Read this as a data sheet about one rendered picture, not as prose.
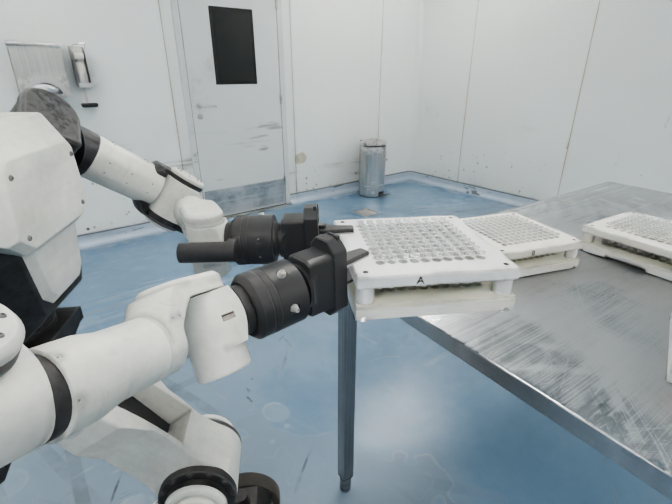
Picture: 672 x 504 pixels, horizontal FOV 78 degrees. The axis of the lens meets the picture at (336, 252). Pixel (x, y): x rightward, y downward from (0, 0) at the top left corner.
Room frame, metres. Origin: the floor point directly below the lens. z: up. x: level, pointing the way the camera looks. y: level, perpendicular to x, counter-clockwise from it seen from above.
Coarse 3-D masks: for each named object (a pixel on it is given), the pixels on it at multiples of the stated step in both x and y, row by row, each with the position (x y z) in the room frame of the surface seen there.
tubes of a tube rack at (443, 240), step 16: (368, 224) 0.70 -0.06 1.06; (384, 224) 0.70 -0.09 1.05; (400, 224) 0.70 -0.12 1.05; (416, 224) 0.71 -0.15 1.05; (432, 224) 0.70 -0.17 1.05; (384, 240) 0.63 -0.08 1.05; (400, 240) 0.63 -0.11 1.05; (416, 240) 0.63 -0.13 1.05; (432, 240) 0.63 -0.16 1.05; (448, 240) 0.63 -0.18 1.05; (432, 256) 0.58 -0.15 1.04
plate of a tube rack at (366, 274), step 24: (432, 216) 0.78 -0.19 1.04; (360, 240) 0.65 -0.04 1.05; (480, 240) 0.65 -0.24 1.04; (360, 264) 0.55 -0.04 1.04; (384, 264) 0.56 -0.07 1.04; (408, 264) 0.56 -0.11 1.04; (432, 264) 0.56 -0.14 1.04; (456, 264) 0.56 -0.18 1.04; (480, 264) 0.56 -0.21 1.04; (504, 264) 0.56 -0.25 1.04; (360, 288) 0.51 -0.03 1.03
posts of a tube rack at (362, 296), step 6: (498, 282) 0.55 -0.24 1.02; (504, 282) 0.55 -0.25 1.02; (510, 282) 0.55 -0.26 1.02; (492, 288) 0.56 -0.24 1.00; (498, 288) 0.55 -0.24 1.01; (504, 288) 0.55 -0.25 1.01; (510, 288) 0.55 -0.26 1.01; (360, 294) 0.52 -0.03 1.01; (366, 294) 0.52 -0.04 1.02; (372, 294) 0.52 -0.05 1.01; (498, 294) 0.55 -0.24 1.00; (504, 294) 0.55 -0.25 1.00; (360, 300) 0.52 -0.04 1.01; (366, 300) 0.52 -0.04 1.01; (372, 300) 0.52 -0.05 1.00
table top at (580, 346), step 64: (576, 192) 1.64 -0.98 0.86; (640, 192) 1.64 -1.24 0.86; (576, 256) 1.01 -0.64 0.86; (448, 320) 0.70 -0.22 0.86; (512, 320) 0.70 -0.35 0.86; (576, 320) 0.70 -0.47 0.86; (640, 320) 0.70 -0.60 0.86; (512, 384) 0.53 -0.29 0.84; (576, 384) 0.52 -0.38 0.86; (640, 384) 0.52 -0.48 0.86; (640, 448) 0.39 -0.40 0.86
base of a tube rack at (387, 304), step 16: (352, 288) 0.57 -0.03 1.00; (384, 288) 0.57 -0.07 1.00; (416, 288) 0.57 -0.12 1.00; (432, 288) 0.57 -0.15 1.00; (448, 288) 0.57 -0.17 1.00; (464, 288) 0.57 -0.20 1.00; (480, 288) 0.57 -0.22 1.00; (352, 304) 0.54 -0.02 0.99; (384, 304) 0.52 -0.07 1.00; (400, 304) 0.52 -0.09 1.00; (416, 304) 0.52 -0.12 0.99; (432, 304) 0.53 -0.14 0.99; (448, 304) 0.53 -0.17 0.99; (464, 304) 0.53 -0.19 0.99; (480, 304) 0.54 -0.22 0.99; (496, 304) 0.54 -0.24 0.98; (512, 304) 0.54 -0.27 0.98
